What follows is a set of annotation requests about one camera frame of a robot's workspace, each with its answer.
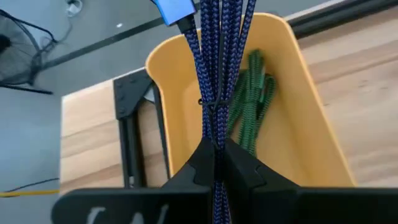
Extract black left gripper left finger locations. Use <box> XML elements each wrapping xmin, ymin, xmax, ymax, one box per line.
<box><xmin>161</xmin><ymin>136</ymin><xmax>216</xmax><ymax>189</ymax></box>

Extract orange plastic bin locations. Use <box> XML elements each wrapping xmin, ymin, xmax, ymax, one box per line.
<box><xmin>145</xmin><ymin>12</ymin><xmax>357</xmax><ymax>188</ymax></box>

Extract yellow floor cable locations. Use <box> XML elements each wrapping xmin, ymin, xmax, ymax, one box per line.
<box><xmin>4</xmin><ymin>177</ymin><xmax>60</xmax><ymax>193</ymax></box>

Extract black frame rail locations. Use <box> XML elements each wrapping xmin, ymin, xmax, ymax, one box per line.
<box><xmin>284</xmin><ymin>0</ymin><xmax>398</xmax><ymax>40</ymax></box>
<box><xmin>113</xmin><ymin>68</ymin><xmax>171</xmax><ymax>189</ymax></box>

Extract black back frame rail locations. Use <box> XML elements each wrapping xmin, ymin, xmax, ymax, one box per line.
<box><xmin>284</xmin><ymin>0</ymin><xmax>398</xmax><ymax>40</ymax></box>

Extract black floor fan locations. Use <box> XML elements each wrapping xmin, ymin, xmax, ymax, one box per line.
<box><xmin>0</xmin><ymin>8</ymin><xmax>59</xmax><ymax>96</ymax></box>

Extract green braided USB cable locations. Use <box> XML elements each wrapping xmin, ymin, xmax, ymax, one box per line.
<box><xmin>254</xmin><ymin>74</ymin><xmax>278</xmax><ymax>131</ymax></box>
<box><xmin>226</xmin><ymin>49</ymin><xmax>265</xmax><ymax>156</ymax></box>

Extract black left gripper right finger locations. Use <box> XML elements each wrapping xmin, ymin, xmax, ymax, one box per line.
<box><xmin>224</xmin><ymin>138</ymin><xmax>301</xmax><ymax>224</ymax></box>

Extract black left frame rail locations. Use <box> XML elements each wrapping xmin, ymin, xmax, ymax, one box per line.
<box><xmin>113</xmin><ymin>68</ymin><xmax>171</xmax><ymax>189</ymax></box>

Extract blue braided USB cable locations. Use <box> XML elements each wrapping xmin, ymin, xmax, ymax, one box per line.
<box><xmin>152</xmin><ymin>0</ymin><xmax>258</xmax><ymax>224</ymax></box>

